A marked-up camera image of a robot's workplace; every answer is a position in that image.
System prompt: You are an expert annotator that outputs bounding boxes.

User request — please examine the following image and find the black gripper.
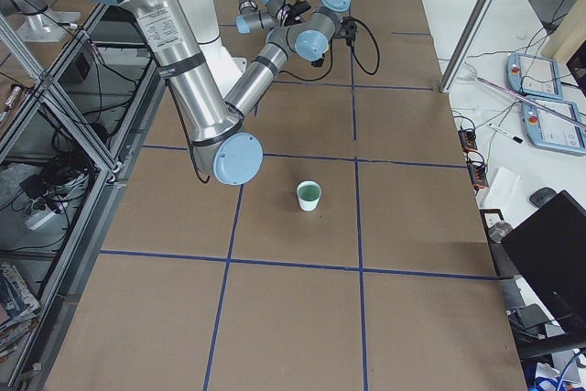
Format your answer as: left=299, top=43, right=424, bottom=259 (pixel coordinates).
left=282, top=0, right=311, bottom=25
left=310, top=50, right=327, bottom=67

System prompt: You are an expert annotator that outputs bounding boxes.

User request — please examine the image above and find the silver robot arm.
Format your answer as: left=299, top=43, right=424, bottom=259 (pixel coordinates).
left=92, top=0, right=352, bottom=185
left=235, top=0, right=311, bottom=34

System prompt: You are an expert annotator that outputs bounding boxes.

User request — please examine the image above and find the light green plastic cup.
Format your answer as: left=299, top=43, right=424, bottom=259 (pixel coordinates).
left=296, top=180, right=322, bottom=212

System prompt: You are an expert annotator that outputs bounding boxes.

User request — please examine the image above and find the stack of books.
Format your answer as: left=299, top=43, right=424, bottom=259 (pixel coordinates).
left=1, top=260, right=41, bottom=362

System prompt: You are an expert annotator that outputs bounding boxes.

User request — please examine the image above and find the orange black connector block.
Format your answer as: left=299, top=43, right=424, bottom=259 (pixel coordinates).
left=458, top=128, right=489, bottom=192

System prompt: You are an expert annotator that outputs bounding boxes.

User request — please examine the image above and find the upper blue teach pendant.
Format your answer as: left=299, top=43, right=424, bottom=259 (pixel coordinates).
left=505, top=52, right=563, bottom=100

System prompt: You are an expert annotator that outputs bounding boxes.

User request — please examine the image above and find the blue teach pendant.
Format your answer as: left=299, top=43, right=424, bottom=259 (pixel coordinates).
left=522, top=95, right=585, bottom=156
left=505, top=52, right=563, bottom=100

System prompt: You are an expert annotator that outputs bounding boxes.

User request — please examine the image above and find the black marker pen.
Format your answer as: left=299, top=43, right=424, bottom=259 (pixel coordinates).
left=488, top=123, right=524, bottom=144

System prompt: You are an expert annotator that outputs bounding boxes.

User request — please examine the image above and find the lower blue teach pendant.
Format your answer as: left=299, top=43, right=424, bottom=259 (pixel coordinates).
left=522, top=95, right=585, bottom=156

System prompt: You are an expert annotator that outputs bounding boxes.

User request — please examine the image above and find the black computer mouse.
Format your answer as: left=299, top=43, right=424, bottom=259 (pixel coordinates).
left=529, top=187, right=558, bottom=208

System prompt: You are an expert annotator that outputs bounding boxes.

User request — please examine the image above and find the black laptop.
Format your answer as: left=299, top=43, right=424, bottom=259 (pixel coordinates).
left=502, top=190, right=585, bottom=332

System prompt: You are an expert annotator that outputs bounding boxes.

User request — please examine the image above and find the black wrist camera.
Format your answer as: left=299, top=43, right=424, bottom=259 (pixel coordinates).
left=339, top=16, right=358, bottom=48

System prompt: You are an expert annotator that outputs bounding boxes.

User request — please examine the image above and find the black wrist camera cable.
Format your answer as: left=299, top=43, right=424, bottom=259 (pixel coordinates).
left=274, top=17, right=381, bottom=81

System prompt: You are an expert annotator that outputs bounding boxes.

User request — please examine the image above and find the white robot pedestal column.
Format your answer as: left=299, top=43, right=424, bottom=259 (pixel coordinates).
left=179, top=0, right=243, bottom=98

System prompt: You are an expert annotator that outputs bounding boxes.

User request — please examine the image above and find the aluminium frame post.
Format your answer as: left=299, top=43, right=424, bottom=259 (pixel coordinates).
left=439, top=0, right=495, bottom=92

